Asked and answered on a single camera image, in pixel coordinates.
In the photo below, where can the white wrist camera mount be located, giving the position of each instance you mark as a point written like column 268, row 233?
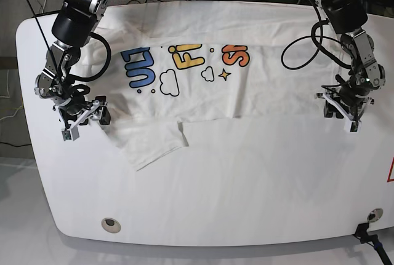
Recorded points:
column 350, row 125
column 69, row 132

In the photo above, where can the black clamp with cable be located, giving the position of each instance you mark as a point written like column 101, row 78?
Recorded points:
column 364, row 237

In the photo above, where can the white printed T-shirt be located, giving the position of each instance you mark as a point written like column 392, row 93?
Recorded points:
column 178, row 64

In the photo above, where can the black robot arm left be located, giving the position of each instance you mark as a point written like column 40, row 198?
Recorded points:
column 347, row 18

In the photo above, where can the left table grommet hole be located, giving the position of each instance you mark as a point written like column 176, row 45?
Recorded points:
column 111, row 225

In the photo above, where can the table grommet hole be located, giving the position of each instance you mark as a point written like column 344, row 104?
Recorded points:
column 111, row 225
column 375, row 215

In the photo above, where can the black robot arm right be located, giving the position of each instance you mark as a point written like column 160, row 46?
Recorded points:
column 73, row 27

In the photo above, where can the red white warning sticker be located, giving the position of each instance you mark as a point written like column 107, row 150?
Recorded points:
column 390, row 177

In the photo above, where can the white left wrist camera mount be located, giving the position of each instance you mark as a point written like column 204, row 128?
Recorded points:
column 350, row 125

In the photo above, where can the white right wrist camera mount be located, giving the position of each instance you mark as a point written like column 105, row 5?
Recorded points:
column 69, row 132

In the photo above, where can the right table grommet hole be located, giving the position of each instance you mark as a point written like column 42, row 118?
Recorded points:
column 375, row 215

